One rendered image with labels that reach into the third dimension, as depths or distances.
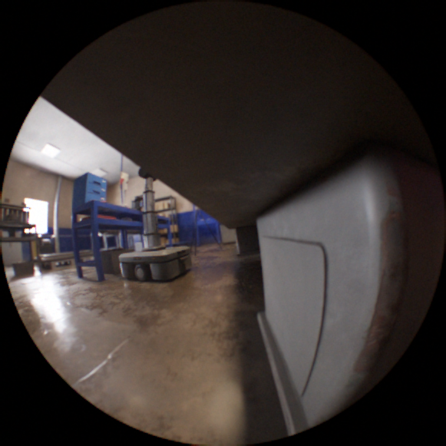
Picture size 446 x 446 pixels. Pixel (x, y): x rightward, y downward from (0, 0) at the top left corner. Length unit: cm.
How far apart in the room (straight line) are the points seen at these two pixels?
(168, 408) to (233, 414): 13
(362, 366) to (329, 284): 9
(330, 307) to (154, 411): 39
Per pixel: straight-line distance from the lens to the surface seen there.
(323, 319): 18
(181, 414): 40
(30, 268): 336
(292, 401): 35
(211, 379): 44
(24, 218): 388
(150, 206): 162
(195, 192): 16
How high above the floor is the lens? 36
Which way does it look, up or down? 4 degrees up
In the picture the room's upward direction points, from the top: 8 degrees counter-clockwise
